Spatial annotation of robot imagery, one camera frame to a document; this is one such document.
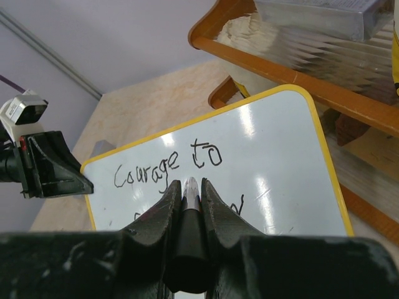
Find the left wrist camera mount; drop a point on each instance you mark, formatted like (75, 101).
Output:
(20, 116)

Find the grey block behind whiteboard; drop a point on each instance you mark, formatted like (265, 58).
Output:
(102, 147)

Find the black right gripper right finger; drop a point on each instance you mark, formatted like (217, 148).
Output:
(245, 263)

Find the white marker pen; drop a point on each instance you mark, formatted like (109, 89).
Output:
(189, 268)

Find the yellow framed whiteboard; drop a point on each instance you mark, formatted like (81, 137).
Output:
(266, 156)

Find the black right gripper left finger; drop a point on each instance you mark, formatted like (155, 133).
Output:
(126, 263)

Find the orange wooden shelf rack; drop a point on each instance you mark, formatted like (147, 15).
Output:
(353, 91)

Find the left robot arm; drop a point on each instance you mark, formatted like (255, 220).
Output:
(10, 163)

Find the clear plastic box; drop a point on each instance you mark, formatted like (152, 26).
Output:
(349, 20)

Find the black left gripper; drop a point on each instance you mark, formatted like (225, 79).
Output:
(48, 169)

